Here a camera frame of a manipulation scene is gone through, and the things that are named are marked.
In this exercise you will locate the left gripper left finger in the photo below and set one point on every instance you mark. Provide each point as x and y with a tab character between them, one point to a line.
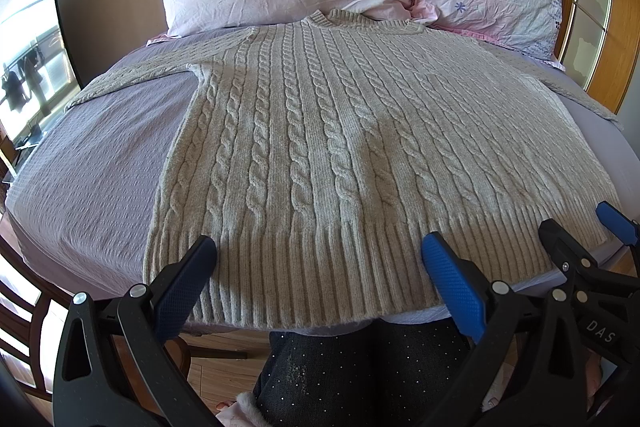
91	387

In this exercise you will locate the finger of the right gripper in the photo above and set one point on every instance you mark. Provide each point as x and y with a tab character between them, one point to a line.
570	256
626	230

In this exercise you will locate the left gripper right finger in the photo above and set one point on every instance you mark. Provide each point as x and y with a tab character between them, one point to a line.
489	313

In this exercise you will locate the beige cable knit sweater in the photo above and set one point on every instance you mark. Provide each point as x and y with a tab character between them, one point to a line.
318	154

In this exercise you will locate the dark wooden chair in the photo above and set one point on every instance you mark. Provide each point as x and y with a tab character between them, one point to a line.
25	303

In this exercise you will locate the dark sparkly trousers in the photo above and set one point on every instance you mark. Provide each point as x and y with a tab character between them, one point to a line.
382	375

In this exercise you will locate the wooden headboard frame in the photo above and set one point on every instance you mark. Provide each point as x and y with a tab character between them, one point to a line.
598	45

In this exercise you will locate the window with dark frame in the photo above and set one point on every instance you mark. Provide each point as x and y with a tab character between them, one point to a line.
37	72

